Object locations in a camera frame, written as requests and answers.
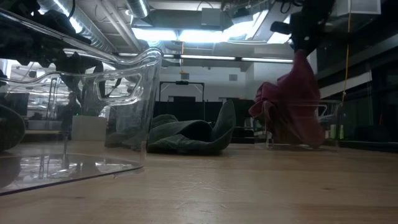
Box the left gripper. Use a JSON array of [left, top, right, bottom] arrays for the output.
[[0, 9, 91, 68]]

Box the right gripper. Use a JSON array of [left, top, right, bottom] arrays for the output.
[[290, 9, 327, 58]]

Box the clear plastic bin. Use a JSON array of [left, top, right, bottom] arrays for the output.
[[0, 7, 165, 197], [266, 99, 343, 150]]

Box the linear ceiling light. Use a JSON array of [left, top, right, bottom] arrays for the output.
[[241, 57, 296, 64], [180, 54, 240, 61]]

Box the green snake plant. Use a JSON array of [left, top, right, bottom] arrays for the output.
[[55, 51, 106, 118]]

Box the slanted bright ceiling light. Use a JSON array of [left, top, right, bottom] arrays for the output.
[[222, 9, 295, 44]]

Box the grey ceiling vent box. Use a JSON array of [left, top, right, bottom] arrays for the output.
[[201, 7, 223, 27]]

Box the bright ceiling light panel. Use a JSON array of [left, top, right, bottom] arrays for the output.
[[178, 29, 229, 44], [132, 27, 178, 42]]

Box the white plant pot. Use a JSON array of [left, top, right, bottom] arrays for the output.
[[71, 115, 108, 141]]

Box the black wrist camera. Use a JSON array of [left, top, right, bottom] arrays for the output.
[[270, 21, 293, 35]]

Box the large silver air duct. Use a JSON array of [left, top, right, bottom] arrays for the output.
[[36, 0, 121, 54]]

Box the yellow hanging cable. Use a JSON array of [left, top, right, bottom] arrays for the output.
[[341, 0, 352, 103]]

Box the white ceiling duct box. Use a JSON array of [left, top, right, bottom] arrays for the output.
[[334, 0, 382, 16]]

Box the small silver air duct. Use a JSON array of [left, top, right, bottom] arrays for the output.
[[126, 0, 150, 19]]

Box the black distant gantry frame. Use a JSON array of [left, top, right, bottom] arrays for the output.
[[159, 80, 205, 103]]

